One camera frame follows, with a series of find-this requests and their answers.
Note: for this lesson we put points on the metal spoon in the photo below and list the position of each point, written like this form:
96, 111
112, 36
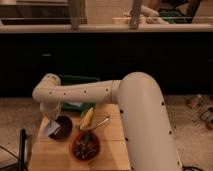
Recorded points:
106, 119

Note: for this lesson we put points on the orange bowl with food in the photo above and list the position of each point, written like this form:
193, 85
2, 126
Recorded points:
85, 147

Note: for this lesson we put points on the yellow corn cob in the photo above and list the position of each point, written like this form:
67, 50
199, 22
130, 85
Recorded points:
85, 121

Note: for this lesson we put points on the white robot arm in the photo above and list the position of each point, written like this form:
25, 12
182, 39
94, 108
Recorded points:
150, 141

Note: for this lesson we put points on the green plastic tray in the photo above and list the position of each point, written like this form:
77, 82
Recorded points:
71, 80

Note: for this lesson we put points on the blue sponge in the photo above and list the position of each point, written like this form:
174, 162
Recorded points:
77, 104

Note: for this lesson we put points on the green bin in background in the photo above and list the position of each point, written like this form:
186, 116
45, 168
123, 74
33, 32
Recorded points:
172, 17

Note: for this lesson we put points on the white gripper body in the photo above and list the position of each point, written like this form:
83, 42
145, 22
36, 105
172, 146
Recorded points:
50, 110

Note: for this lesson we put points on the black chair frame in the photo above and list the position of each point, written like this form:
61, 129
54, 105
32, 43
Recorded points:
21, 155

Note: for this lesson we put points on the light blue towel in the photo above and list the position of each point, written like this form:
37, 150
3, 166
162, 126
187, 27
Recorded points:
50, 127

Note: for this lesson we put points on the purple bowl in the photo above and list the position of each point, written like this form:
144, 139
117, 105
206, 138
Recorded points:
64, 130

